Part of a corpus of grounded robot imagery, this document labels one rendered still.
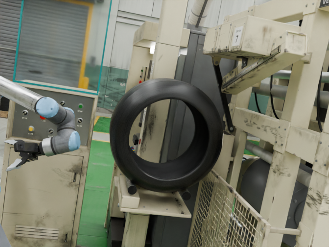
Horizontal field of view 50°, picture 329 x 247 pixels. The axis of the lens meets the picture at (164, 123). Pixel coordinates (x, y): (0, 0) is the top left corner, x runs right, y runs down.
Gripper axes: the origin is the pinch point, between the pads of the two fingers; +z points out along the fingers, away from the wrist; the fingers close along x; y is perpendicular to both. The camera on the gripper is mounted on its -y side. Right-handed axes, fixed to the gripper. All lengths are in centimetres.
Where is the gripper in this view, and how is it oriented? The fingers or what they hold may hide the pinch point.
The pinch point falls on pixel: (3, 156)
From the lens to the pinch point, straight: 190.9
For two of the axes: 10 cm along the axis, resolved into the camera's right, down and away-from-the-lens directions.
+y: 1.1, 3.1, 9.5
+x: -2.0, -9.2, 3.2
